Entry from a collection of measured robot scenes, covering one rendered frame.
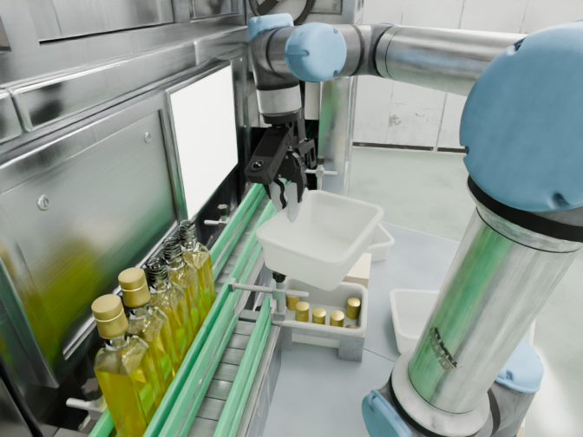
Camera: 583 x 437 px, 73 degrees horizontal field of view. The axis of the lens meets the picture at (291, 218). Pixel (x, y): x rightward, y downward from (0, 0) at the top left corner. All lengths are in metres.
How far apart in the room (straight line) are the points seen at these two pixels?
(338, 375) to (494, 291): 0.62
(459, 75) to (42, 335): 0.64
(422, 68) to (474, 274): 0.30
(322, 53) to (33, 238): 0.46
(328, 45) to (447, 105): 3.84
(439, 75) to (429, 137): 3.91
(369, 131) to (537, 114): 4.13
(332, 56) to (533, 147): 0.35
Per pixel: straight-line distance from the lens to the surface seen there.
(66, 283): 0.69
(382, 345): 1.03
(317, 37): 0.57
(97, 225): 0.73
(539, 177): 0.30
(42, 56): 0.68
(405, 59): 0.59
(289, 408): 0.91
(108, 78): 0.75
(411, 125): 4.41
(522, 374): 0.63
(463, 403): 0.51
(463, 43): 0.55
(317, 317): 0.99
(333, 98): 1.51
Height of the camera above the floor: 1.50
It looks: 30 degrees down
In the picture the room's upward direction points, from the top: straight up
